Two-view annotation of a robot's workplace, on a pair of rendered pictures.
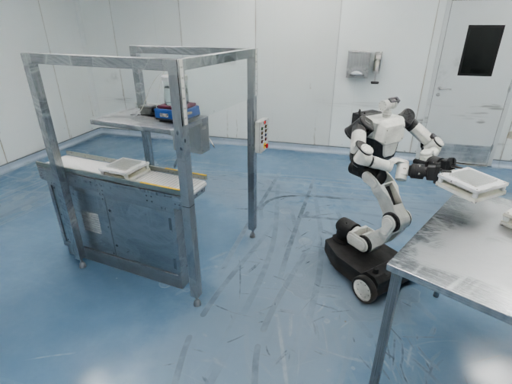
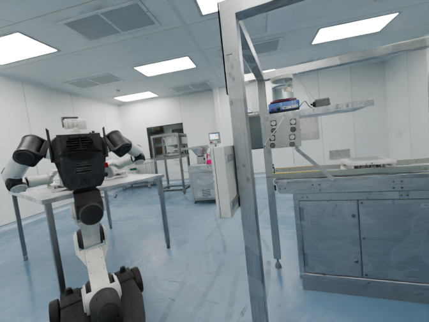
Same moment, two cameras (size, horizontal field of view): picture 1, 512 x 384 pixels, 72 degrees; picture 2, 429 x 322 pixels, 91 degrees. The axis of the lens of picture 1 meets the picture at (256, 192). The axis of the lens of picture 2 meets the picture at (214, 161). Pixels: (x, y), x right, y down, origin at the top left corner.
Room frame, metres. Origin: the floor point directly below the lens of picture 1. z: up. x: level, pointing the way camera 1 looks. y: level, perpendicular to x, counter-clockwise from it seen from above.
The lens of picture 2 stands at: (3.66, -0.14, 1.11)
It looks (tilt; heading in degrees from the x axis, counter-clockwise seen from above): 4 degrees down; 176
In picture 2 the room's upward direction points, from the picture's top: 6 degrees counter-clockwise
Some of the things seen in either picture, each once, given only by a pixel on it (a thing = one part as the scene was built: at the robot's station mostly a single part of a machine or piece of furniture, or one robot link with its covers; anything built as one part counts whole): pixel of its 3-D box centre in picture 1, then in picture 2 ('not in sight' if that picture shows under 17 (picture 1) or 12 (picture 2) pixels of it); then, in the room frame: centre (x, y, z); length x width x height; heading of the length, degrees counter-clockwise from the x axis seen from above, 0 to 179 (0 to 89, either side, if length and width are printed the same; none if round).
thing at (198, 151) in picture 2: not in sight; (203, 154); (-0.77, -0.08, 0.95); 0.49 x 0.36 x 0.37; 74
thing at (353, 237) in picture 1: (364, 238); (101, 291); (2.34, -0.86, 0.28); 0.21 x 0.20 x 0.13; 31
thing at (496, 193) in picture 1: (469, 187); not in sight; (1.78, -1.19, 0.98); 0.24 x 0.24 x 0.02; 24
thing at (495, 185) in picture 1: (472, 179); not in sight; (1.78, -1.19, 1.03); 0.25 x 0.24 x 0.02; 114
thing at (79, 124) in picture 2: (387, 106); (76, 126); (2.32, -0.86, 1.32); 0.10 x 0.07 x 0.09; 121
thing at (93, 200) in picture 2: (367, 168); (88, 204); (2.40, -0.82, 0.85); 0.28 x 0.13 x 0.18; 31
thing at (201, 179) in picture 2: not in sight; (208, 181); (-0.71, -0.05, 0.38); 0.63 x 0.57 x 0.76; 74
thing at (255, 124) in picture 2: not in sight; (267, 129); (-2.80, 1.99, 1.43); 1.38 x 0.01 x 1.16; 74
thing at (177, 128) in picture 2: not in sight; (166, 141); (-3.70, -1.25, 1.43); 1.32 x 0.01 x 1.11; 74
